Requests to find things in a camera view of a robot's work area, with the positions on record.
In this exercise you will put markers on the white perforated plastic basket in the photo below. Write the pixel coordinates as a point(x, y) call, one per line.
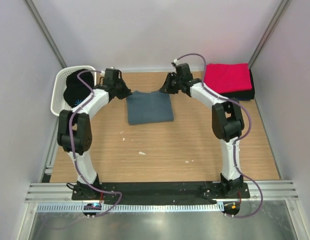
point(58, 102)

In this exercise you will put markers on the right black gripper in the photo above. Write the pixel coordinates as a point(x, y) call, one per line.
point(166, 87)

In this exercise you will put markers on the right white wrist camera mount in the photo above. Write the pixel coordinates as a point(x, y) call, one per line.
point(175, 62)

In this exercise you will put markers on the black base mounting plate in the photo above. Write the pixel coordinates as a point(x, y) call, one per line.
point(172, 193)

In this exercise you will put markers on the folded black t shirt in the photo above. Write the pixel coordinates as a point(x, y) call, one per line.
point(243, 95)

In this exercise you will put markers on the folded red t shirt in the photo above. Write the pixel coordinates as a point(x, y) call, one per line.
point(228, 78)

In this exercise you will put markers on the aluminium frame rail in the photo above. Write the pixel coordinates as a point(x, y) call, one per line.
point(272, 190)

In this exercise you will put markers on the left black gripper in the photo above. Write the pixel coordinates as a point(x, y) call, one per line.
point(126, 92)

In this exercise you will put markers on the white slotted cable duct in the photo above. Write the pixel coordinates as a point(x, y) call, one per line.
point(100, 208)

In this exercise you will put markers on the black t shirt in basket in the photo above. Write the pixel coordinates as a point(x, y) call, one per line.
point(75, 91)

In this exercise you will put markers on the blue-grey t shirt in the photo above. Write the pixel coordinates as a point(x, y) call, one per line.
point(148, 108)

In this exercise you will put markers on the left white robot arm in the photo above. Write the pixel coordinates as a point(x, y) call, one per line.
point(74, 127)

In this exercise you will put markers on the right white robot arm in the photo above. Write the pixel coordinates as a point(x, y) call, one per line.
point(227, 122)

